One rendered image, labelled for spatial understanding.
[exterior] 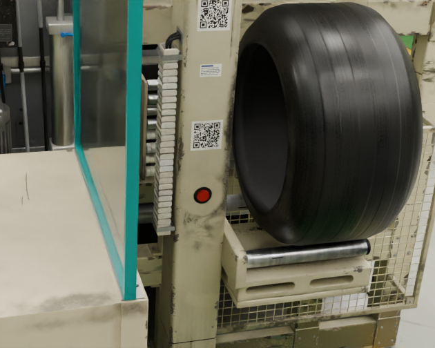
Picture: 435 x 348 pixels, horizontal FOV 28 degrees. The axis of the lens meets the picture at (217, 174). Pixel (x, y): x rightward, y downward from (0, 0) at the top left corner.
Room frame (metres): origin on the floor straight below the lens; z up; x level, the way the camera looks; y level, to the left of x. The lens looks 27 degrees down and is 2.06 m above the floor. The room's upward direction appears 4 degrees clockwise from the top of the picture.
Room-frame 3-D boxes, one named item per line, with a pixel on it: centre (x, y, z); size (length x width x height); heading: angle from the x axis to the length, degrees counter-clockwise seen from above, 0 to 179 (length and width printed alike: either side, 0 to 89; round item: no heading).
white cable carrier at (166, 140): (1.84, 0.12, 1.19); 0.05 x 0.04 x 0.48; 18
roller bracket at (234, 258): (1.93, -0.02, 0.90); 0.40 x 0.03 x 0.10; 18
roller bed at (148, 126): (2.28, 0.14, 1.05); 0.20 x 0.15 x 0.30; 108
